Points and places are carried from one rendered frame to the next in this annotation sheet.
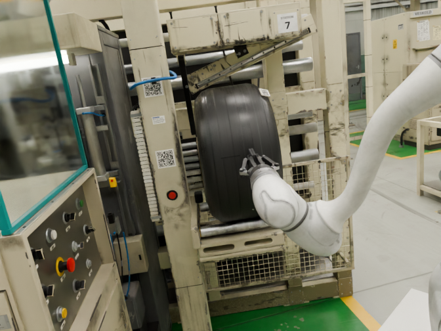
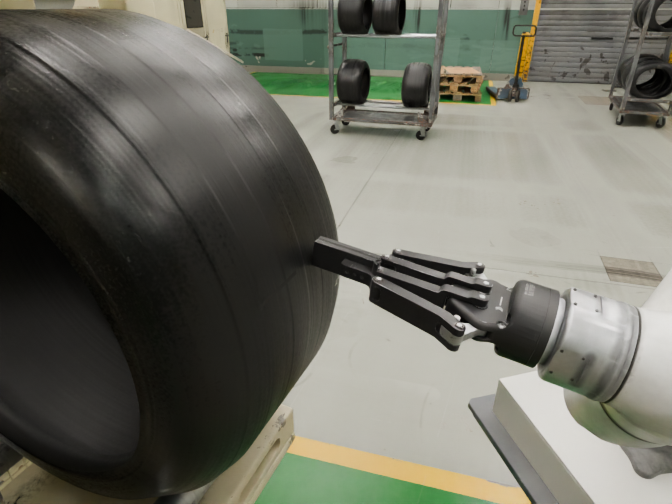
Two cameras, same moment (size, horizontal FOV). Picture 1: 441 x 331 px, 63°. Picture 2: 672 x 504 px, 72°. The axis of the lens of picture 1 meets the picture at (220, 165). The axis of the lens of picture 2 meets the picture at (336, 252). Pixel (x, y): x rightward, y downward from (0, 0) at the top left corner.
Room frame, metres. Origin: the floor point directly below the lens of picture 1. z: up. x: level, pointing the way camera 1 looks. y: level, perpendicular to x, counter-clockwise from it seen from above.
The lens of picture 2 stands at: (1.03, 0.27, 1.47)
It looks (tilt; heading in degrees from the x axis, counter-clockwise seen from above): 28 degrees down; 296
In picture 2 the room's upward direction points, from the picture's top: straight up
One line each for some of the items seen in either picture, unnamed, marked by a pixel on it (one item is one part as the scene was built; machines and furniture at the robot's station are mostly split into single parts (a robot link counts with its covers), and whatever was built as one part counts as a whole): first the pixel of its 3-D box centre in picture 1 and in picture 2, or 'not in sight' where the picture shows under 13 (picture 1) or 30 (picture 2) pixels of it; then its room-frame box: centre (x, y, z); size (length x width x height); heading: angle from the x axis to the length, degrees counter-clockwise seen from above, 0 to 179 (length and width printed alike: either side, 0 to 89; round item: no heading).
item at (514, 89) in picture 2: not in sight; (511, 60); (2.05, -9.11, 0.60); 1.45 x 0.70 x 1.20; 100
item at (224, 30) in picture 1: (233, 31); not in sight; (1.82, -0.15, 1.71); 0.61 x 0.25 x 0.15; 92
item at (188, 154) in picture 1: (184, 168); not in sight; (1.90, 0.20, 1.05); 0.20 x 0.15 x 0.30; 92
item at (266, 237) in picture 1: (240, 240); (209, 497); (1.38, -0.04, 0.83); 0.36 x 0.09 x 0.06; 92
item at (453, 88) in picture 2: not in sight; (458, 82); (2.89, -8.81, 0.22); 1.27 x 0.90 x 0.44; 100
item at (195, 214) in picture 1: (196, 219); not in sight; (1.52, 0.14, 0.90); 0.40 x 0.03 x 0.10; 2
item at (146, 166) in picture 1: (147, 166); not in sight; (1.46, 0.30, 1.19); 0.05 x 0.04 x 0.48; 2
